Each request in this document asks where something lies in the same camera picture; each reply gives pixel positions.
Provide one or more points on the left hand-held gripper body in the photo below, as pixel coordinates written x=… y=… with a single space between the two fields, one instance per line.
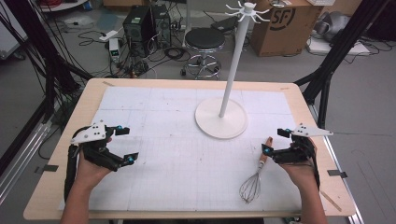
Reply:
x=93 y=133

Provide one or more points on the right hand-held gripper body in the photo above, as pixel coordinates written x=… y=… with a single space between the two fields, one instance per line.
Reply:
x=299 y=149

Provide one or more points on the person's right hand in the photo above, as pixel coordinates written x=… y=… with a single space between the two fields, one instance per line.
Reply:
x=299 y=174

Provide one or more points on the person's left hand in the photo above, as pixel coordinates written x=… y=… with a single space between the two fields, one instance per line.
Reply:
x=90 y=174

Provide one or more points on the black tape piece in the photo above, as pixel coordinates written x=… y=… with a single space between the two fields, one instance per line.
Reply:
x=337 y=173
x=46 y=168

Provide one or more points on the white grid mat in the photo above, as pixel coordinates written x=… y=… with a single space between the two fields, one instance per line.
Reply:
x=186 y=155

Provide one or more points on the white hook stand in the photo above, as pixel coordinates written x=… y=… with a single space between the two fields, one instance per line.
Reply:
x=221 y=118

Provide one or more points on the thin wooden stick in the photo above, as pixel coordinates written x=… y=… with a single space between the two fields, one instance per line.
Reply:
x=330 y=201

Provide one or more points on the small white device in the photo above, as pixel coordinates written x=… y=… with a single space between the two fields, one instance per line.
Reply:
x=114 y=49

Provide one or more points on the white power strip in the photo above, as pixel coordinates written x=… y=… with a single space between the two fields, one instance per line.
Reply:
x=108 y=35

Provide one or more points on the black metal stand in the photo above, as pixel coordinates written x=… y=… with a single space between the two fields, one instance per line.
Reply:
x=339 y=53
x=46 y=46

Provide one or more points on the cardboard box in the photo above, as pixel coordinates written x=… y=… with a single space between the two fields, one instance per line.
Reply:
x=280 y=31

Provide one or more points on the black computer tower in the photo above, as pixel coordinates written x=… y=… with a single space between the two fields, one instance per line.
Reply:
x=162 y=25
x=137 y=28

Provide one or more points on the grey plastic bag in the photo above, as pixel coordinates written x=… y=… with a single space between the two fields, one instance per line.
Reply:
x=331 y=25

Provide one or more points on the black round stool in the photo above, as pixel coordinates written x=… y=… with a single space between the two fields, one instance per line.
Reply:
x=204 y=39

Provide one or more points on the aluminium frame rail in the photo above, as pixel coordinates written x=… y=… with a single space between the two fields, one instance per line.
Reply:
x=342 y=174
x=21 y=161

